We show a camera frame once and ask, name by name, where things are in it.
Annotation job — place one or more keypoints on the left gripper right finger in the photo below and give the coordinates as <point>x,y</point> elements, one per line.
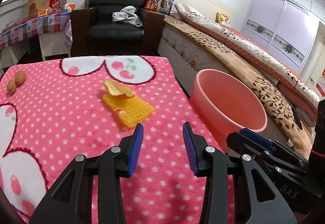
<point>257,200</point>

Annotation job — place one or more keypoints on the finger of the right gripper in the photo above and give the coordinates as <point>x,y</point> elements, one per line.
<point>257,139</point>
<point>248,145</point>

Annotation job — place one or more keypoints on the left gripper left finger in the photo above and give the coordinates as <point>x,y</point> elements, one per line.
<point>69,198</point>

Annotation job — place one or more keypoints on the yellow foam net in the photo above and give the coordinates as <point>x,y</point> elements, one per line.
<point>130,111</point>

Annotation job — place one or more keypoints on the yellow chip peel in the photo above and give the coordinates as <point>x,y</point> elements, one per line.
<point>116,90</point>

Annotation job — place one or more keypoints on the pink plastic trash bucket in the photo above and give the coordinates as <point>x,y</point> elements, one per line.
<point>226,105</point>

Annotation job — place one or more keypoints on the pink polka dot blanket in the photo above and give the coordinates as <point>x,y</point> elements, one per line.
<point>58,113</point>

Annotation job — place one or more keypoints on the floral white orange duvet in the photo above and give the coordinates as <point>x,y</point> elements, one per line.
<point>288,81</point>

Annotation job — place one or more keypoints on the bed with brown blanket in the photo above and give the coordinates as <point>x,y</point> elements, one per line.
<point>190,50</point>

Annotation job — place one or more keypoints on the white wardrobe sliding doors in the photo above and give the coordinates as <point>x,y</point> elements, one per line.
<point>285,28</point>

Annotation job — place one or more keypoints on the yellow pillow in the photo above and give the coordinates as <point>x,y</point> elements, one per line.
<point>223,19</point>

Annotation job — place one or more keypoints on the walnut left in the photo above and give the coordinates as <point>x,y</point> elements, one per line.
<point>11,87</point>

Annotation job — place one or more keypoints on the black leather armchair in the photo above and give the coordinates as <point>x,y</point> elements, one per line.
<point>95,33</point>

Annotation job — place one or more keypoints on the white crumpled cloth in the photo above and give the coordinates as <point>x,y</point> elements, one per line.
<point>127,15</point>

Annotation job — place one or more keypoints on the checkered tablecloth side table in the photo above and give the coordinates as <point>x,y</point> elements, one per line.
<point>52,36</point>

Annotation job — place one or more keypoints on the colourful patterned cushion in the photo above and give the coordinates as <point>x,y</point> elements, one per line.
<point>161,6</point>

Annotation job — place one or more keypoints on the red snack bag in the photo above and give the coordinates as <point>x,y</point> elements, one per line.
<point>55,5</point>

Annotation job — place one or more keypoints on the brown paper shopping bag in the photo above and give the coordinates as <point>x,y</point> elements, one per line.
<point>34,6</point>

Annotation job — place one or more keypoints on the red wall calendar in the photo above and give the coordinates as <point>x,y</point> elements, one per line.
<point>320,85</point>

